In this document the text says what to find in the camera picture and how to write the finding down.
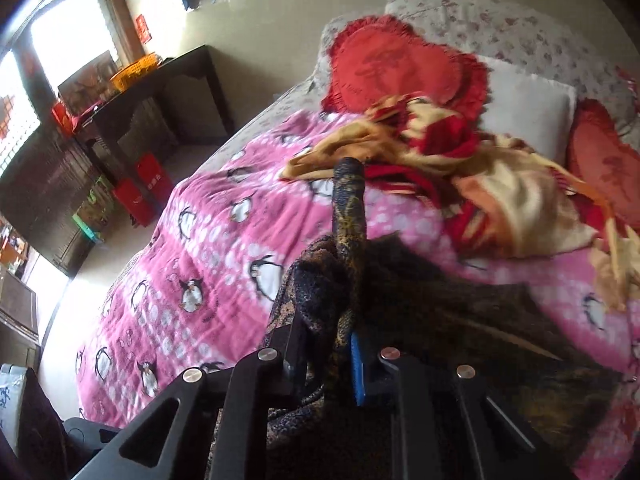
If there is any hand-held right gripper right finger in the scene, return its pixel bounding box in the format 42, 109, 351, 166
350, 332, 568, 480

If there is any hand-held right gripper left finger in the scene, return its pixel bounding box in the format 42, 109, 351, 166
70, 310, 321, 480

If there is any dark floral patterned garment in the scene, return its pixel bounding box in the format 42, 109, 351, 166
207, 157, 626, 480

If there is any pink penguin print blanket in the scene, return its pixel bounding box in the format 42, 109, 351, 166
75, 110, 640, 480

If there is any green colourful box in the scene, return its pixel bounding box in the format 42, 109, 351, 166
72, 190, 113, 243

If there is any red box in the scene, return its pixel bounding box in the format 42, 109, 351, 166
136, 152, 173, 201
112, 179, 156, 227

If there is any red and yellow blanket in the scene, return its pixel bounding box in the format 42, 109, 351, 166
280, 92, 640, 313

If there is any dark wooden cabinet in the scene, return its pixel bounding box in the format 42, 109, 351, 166
0, 120, 131, 278

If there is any large red heart pillow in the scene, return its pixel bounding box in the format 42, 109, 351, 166
320, 15, 488, 121

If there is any dark wooden table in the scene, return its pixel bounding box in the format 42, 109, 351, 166
75, 45, 236, 181

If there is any white pillow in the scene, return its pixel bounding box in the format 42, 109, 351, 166
472, 55, 578, 161

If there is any orange plastic basket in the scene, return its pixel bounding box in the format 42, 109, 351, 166
109, 52, 162, 93

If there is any small red heart pillow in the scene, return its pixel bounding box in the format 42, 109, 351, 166
567, 99, 640, 231

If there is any printed box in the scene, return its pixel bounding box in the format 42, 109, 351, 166
57, 50, 118, 116

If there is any floral bed sheet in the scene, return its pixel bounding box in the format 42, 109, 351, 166
100, 0, 640, 311

